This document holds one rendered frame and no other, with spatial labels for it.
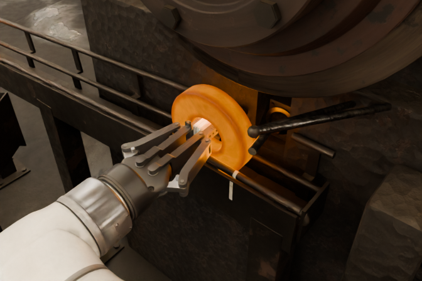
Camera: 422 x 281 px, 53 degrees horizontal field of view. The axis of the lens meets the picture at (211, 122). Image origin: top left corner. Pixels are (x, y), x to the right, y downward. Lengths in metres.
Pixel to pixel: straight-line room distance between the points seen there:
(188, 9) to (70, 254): 0.28
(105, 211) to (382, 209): 0.33
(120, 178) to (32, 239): 0.13
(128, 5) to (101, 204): 0.42
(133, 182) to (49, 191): 1.17
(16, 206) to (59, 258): 1.22
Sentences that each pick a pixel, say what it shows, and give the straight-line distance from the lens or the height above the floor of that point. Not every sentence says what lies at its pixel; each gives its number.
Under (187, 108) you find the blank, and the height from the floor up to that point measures 0.78.
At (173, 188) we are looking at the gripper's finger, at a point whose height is 0.76.
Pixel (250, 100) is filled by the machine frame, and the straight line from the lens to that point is 0.70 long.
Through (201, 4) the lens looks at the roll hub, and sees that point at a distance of 0.44.
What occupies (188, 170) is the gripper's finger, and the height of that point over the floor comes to 0.77.
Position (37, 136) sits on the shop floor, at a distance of 1.99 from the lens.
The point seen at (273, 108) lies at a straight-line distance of 0.72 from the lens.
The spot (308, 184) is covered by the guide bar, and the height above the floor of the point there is 0.70.
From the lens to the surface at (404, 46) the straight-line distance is 0.43.
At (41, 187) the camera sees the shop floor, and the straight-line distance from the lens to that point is 1.74.
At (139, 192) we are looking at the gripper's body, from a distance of 0.56.
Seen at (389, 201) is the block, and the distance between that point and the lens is 0.55.
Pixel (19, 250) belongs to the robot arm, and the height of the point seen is 0.80.
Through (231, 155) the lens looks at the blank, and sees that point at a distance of 0.67.
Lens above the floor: 1.18
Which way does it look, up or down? 38 degrees down
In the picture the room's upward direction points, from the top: straight up
